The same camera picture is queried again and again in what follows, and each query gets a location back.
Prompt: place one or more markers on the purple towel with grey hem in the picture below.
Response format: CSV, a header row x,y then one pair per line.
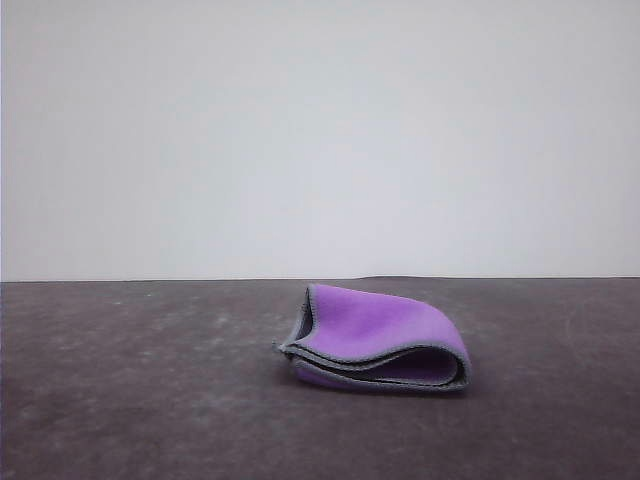
x,y
380,320

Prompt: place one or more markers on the grey table cloth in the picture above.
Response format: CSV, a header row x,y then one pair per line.
x,y
150,390

